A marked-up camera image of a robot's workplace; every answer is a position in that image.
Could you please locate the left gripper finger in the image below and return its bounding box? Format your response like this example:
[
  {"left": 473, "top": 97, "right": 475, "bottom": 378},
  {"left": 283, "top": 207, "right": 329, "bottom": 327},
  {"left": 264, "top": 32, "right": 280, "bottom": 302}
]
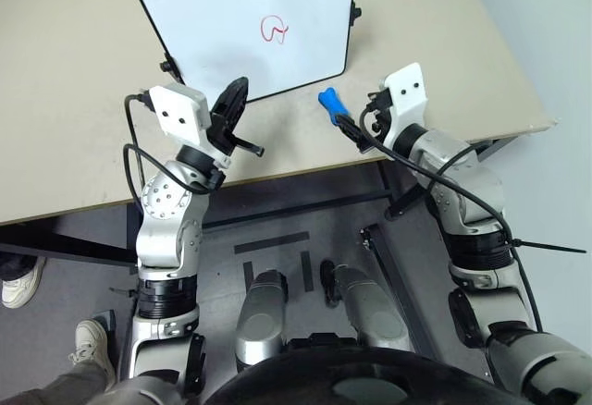
[
  {"left": 210, "top": 76, "right": 252, "bottom": 125},
  {"left": 230, "top": 135, "right": 266, "bottom": 157}
]

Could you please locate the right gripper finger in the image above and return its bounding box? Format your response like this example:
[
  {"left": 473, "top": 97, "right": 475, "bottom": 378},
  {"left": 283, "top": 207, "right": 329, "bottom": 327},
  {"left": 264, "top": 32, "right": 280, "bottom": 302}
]
[
  {"left": 342, "top": 126, "right": 371, "bottom": 153},
  {"left": 336, "top": 115, "right": 363, "bottom": 137}
]

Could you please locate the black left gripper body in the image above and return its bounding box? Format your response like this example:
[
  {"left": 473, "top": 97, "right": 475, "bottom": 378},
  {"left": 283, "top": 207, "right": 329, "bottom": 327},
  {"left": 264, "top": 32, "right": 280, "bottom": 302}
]
[{"left": 205, "top": 108, "right": 242, "bottom": 157}]

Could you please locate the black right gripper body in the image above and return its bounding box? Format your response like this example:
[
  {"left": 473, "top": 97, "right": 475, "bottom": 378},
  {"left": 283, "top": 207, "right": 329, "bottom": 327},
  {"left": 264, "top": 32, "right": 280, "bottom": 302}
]
[{"left": 358, "top": 89, "right": 395, "bottom": 153}]

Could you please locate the blue board eraser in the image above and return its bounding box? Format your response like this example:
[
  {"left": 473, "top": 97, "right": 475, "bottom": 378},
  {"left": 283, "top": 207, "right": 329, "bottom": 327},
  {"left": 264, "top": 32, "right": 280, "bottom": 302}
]
[{"left": 316, "top": 86, "right": 352, "bottom": 126}]

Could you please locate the long black floor tape strip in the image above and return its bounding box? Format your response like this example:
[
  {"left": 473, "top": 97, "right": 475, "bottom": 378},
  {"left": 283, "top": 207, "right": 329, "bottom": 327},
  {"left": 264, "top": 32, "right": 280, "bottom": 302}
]
[{"left": 233, "top": 231, "right": 311, "bottom": 256}]

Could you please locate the silver left robot leg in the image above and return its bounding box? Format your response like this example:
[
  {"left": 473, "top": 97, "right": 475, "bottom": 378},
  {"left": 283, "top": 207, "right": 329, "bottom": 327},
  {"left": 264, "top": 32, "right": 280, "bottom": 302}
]
[{"left": 234, "top": 269, "right": 290, "bottom": 374}]

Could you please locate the silver robot leg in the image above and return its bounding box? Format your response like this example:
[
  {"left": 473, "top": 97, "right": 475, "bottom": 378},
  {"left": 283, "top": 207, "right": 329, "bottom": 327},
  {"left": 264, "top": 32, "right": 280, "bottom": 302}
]
[
  {"left": 319, "top": 259, "right": 413, "bottom": 351},
  {"left": 234, "top": 269, "right": 290, "bottom": 374}
]

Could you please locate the silver right robot leg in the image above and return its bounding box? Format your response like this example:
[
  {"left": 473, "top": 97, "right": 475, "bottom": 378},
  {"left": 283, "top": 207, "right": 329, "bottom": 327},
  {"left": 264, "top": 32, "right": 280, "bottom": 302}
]
[{"left": 319, "top": 259, "right": 413, "bottom": 351}]

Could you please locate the black zip tie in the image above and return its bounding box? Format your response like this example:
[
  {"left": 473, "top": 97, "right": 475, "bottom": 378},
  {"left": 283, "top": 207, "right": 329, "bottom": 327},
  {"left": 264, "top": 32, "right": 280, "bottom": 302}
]
[{"left": 507, "top": 237, "right": 588, "bottom": 255}]

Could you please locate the black rounded robot torso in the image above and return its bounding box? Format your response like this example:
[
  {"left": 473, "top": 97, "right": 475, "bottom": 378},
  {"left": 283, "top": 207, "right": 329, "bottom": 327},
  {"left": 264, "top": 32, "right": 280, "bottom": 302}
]
[{"left": 203, "top": 346, "right": 526, "bottom": 405}]

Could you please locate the white sneaker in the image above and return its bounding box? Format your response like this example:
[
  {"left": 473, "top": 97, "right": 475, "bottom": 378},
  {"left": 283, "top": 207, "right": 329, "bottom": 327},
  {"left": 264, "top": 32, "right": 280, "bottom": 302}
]
[
  {"left": 68, "top": 318, "right": 117, "bottom": 381},
  {"left": 0, "top": 255, "right": 48, "bottom": 310}
]

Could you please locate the grey trouser leg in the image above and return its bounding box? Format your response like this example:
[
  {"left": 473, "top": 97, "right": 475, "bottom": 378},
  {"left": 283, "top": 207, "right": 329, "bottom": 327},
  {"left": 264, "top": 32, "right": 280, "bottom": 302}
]
[{"left": 0, "top": 361, "right": 111, "bottom": 405}]

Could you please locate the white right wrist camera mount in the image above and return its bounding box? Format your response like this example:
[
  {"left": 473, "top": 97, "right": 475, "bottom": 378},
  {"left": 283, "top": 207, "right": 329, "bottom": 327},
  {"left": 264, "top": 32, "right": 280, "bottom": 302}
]
[{"left": 378, "top": 62, "right": 426, "bottom": 148}]

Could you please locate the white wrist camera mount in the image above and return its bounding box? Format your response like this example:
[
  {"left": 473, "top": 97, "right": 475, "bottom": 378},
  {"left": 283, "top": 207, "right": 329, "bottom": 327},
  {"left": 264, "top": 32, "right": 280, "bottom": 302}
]
[
  {"left": 148, "top": 84, "right": 232, "bottom": 168},
  {"left": 378, "top": 62, "right": 426, "bottom": 148}
]

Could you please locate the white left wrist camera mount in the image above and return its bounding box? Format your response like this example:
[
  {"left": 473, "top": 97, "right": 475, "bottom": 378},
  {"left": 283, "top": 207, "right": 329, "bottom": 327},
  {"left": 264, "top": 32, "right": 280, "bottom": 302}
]
[{"left": 148, "top": 84, "right": 232, "bottom": 168}]

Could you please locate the white board with black frame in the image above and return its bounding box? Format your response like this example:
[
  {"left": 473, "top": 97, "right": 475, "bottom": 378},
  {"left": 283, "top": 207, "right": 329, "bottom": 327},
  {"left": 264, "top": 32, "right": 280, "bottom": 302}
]
[{"left": 132, "top": 0, "right": 359, "bottom": 103}]

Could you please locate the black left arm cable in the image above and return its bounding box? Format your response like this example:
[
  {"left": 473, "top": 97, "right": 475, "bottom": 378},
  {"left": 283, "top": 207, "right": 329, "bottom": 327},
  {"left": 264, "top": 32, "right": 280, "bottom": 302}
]
[{"left": 122, "top": 92, "right": 219, "bottom": 204}]

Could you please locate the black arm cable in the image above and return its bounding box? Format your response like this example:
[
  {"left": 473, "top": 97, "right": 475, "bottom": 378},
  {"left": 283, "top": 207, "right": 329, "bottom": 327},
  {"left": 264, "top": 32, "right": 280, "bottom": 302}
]
[
  {"left": 358, "top": 97, "right": 545, "bottom": 335},
  {"left": 122, "top": 92, "right": 219, "bottom": 204}
]

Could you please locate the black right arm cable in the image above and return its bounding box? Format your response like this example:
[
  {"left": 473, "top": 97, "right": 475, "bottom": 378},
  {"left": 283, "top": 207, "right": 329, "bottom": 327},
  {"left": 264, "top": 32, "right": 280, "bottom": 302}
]
[{"left": 358, "top": 97, "right": 545, "bottom": 335}]

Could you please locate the black floor rail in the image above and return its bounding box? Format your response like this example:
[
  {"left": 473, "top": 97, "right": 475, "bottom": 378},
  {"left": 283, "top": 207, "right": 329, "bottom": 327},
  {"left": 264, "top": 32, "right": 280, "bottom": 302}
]
[{"left": 359, "top": 223, "right": 491, "bottom": 378}]

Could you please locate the black table frame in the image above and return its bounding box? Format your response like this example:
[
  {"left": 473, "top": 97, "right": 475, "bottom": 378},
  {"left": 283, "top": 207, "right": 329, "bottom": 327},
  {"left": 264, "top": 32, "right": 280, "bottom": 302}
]
[{"left": 0, "top": 138, "right": 497, "bottom": 277}]

